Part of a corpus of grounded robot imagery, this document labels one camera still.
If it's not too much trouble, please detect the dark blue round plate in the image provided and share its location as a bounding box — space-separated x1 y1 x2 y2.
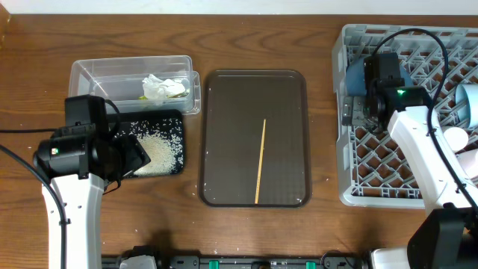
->
346 53 413 96

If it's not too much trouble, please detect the light blue small bowl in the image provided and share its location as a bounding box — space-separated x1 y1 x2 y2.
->
455 84 478 129

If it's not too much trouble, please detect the pile of white rice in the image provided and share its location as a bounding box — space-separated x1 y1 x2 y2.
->
119 117 185 177

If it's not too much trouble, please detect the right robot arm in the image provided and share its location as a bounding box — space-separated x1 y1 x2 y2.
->
341 53 477 268

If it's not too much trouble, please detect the brown plastic serving tray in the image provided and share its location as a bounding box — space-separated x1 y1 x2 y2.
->
198 69 312 208

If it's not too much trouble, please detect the white cup pink inside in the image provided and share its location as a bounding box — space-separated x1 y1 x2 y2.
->
457 149 478 179

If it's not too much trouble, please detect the white cup green inside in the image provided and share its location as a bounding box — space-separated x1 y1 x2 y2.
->
441 126 468 152

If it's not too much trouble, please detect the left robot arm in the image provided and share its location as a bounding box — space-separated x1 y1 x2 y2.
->
34 95 151 268

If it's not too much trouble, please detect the left wooden chopstick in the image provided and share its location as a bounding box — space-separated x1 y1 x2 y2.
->
255 119 267 205

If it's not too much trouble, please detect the black plastic tray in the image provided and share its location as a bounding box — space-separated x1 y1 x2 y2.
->
107 110 185 179

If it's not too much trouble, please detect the grey plastic dishwasher rack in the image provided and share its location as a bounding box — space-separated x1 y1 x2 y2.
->
332 24 477 209

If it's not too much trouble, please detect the white paper napkin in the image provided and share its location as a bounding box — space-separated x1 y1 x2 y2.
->
142 74 188 98

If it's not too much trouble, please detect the clear plastic bin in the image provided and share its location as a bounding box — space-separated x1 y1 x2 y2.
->
68 55 201 114

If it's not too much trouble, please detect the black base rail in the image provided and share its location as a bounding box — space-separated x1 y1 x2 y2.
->
101 246 371 269

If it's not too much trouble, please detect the clear yellow-green snack wrapper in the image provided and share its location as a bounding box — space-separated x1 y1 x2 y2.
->
138 92 188 101

